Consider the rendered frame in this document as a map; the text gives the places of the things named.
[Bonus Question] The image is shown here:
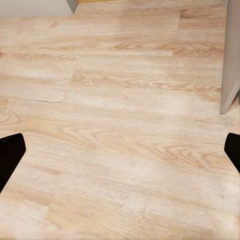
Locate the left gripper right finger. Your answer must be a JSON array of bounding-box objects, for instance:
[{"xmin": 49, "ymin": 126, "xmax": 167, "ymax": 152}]
[{"xmin": 224, "ymin": 133, "xmax": 240, "ymax": 173}]

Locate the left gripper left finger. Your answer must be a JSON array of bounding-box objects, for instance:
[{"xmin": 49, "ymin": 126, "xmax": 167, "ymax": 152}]
[{"xmin": 0, "ymin": 133, "xmax": 26, "ymax": 193}]

